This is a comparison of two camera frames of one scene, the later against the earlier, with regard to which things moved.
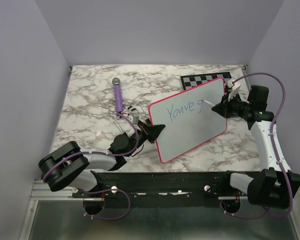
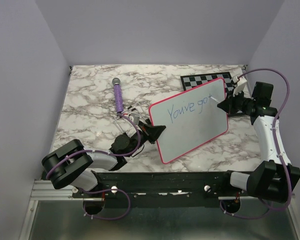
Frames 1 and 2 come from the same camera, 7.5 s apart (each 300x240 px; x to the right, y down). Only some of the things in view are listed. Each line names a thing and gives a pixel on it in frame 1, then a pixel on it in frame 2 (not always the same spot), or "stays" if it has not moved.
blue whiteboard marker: [209, 102] -> [215, 99]
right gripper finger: [220, 109] -> [225, 106]
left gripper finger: [153, 131] stays
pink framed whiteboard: [189, 121] stays
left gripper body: [142, 136] stays
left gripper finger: [152, 137] stays
